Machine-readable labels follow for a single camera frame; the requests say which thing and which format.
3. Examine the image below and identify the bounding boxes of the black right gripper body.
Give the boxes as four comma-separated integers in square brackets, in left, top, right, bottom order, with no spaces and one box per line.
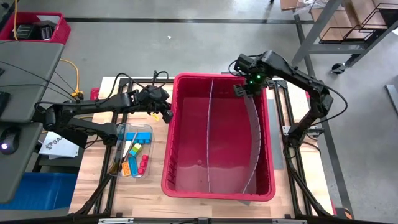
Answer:
[244,68,269,96]

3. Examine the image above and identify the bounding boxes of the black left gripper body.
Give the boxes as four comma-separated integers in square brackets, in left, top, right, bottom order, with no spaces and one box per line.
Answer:
[138,93,172,115]

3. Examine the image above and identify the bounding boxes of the large red plastic bin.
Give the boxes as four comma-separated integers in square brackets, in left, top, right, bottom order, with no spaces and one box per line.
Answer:
[160,73,277,202]

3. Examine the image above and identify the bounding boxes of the grey plastic divider panel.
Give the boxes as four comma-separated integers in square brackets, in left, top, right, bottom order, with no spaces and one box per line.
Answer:
[239,91,262,195]
[206,79,215,194]
[238,98,285,207]

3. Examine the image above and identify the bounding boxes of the wide blue toy block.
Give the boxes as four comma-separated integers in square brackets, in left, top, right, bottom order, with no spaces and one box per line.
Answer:
[125,131,152,144]

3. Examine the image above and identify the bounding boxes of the clear plastic tray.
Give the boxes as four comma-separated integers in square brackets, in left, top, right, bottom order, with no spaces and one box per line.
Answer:
[108,123,154,179]

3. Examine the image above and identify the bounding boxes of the green toy block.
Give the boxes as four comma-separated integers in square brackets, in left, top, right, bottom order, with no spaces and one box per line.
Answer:
[129,142,143,157]

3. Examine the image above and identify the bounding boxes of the thin grey stick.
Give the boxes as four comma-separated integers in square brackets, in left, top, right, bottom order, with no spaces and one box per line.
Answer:
[123,132,138,163]

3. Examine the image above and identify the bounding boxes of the white printed card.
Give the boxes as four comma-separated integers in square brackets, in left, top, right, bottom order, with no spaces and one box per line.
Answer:
[123,140,133,158]

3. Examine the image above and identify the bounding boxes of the red studded toy block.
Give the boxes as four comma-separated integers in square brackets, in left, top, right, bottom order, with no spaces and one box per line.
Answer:
[137,154,149,175]

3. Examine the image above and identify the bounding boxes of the long blue toy block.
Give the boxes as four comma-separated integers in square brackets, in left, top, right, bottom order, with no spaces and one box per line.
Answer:
[127,156,139,177]

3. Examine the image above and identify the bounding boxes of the black cart caster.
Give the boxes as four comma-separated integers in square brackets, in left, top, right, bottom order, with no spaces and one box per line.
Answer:
[330,62,346,76]

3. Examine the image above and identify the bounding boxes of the black floor tape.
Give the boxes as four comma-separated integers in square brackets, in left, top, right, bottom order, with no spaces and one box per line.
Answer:
[63,17,315,25]
[294,14,356,219]

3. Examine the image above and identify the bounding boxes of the cardboard box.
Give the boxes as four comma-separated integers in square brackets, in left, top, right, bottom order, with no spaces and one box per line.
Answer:
[279,0,309,12]

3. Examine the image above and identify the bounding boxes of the black support bar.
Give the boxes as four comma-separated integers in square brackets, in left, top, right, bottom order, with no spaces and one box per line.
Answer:
[32,105,90,149]

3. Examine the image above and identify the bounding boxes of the wooden cart boards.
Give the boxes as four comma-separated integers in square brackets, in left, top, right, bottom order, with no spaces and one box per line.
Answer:
[310,0,398,42]

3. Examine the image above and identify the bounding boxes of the white printed paper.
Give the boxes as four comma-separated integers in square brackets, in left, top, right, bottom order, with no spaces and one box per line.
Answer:
[38,130,80,159]

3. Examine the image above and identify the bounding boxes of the red plastic basket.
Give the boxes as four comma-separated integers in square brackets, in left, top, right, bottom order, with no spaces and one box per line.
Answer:
[0,11,72,45]

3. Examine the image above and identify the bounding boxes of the grey desk panel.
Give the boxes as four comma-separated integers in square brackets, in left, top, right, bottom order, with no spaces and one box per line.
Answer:
[0,121,45,205]
[0,40,65,124]

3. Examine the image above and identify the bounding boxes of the grey metal bar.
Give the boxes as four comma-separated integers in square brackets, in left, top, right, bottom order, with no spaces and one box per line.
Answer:
[384,83,398,116]

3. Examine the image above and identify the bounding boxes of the white paper sheet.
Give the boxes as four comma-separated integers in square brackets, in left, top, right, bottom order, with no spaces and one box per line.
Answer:
[36,14,60,24]

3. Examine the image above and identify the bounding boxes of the black devices in basket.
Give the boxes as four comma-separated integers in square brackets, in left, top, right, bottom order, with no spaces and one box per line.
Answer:
[16,20,57,42]

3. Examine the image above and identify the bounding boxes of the blue plastic crate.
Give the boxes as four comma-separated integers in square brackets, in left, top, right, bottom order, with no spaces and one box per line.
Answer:
[0,172,78,211]

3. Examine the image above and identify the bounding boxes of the black computer mouse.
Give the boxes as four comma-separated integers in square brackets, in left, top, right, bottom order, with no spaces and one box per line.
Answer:
[0,127,21,156]

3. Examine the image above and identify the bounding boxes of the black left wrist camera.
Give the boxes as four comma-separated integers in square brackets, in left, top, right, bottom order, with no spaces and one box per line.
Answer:
[139,85,162,102]

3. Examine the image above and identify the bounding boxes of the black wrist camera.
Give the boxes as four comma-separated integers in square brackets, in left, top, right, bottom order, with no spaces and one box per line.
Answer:
[233,53,259,73]
[139,85,162,102]

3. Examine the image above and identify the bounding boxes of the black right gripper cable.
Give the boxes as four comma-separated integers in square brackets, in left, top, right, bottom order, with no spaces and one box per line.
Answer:
[228,54,265,77]

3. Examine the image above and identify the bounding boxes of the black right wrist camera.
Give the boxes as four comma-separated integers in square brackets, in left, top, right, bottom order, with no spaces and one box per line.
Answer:
[233,53,259,73]

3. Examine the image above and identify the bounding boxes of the black aluminium rig frame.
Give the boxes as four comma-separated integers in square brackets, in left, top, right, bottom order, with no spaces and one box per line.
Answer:
[74,70,338,218]

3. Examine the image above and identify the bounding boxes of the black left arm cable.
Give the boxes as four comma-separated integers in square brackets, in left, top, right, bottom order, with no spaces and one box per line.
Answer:
[99,70,170,105]

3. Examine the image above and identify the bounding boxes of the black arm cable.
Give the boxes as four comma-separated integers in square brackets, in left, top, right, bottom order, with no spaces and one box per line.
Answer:
[310,86,349,127]
[99,70,170,105]

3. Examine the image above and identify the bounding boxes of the grey metal cart frame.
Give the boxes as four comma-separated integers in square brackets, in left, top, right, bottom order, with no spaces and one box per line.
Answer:
[290,0,398,68]

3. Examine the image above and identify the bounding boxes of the yellow cable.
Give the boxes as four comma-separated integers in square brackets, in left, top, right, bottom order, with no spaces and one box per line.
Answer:
[60,58,85,99]
[12,0,19,42]

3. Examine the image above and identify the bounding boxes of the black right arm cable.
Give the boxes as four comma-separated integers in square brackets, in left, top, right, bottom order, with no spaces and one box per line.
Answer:
[310,86,349,127]

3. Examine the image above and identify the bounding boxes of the black wire rack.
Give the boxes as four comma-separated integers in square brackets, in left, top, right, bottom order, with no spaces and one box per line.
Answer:
[318,2,398,44]

